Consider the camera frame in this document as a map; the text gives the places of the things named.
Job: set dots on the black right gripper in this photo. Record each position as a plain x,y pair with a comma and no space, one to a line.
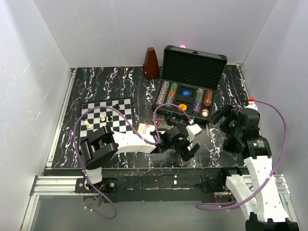
228,111

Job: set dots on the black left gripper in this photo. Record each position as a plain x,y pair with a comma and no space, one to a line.
184,152

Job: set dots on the purple black chip stack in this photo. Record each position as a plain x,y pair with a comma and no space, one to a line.
197,107

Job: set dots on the red playing card box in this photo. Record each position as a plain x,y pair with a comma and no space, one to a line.
145,128

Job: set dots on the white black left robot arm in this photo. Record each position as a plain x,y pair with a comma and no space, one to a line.
98,147

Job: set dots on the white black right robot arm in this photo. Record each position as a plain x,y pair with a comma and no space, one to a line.
261,205

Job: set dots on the red tan five chips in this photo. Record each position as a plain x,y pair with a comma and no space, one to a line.
205,112

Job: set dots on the orange black chip stack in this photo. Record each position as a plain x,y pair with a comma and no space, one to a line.
208,98

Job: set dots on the orange big blind button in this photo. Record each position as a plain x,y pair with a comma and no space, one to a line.
183,106

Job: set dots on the blue small blind button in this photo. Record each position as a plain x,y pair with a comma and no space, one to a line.
186,93

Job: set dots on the black red all-in triangle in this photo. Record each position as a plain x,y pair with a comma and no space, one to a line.
158,122

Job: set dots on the black poker chip case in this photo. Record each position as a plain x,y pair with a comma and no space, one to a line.
191,70

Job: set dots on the green yellow chip stack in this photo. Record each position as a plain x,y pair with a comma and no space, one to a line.
173,90

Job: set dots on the pink grey chip stack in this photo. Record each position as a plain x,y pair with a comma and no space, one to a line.
162,93

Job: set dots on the brown wooden metronome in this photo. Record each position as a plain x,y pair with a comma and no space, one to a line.
150,66

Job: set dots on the black chess piece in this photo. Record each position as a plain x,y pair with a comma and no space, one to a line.
117,106

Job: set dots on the black white chessboard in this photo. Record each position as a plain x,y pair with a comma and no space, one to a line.
118,124

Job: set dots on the cream chess pawn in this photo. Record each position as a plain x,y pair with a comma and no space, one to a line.
88,125

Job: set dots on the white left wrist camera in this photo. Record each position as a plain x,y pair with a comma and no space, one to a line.
193,131

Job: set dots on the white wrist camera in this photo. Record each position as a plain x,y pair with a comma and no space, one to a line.
193,131
251,104

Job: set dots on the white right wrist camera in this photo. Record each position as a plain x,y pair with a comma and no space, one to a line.
251,104

